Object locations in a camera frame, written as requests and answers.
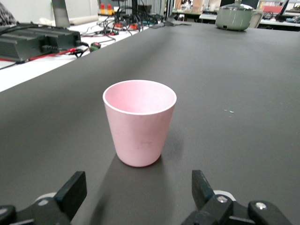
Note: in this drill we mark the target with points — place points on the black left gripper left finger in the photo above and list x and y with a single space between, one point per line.
70 194

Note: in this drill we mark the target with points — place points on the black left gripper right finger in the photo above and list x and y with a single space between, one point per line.
204 194

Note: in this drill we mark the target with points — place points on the pink plastic cup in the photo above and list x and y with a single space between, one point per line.
140 131

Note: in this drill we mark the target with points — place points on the dark grey table mat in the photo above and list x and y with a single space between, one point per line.
211 93

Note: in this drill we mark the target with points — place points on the green red connector block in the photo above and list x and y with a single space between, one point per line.
95 46

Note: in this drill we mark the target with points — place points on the black power supply box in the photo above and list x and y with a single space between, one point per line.
35 42

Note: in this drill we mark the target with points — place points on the white tube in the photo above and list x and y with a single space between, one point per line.
84 20

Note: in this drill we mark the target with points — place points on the sage green electric pot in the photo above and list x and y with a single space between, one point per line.
234 21

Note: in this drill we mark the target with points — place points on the yellow emergency stop box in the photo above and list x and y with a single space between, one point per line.
106 11

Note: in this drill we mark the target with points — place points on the cardboard box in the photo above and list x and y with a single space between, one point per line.
199 5

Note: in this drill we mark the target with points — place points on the glass lid with pale knob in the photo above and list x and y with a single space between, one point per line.
236 6

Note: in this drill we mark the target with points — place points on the patterned fabric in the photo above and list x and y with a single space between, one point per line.
7 14

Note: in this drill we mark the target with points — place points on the red box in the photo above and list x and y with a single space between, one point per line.
272 9

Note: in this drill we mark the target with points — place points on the grey upright post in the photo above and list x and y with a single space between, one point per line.
61 14

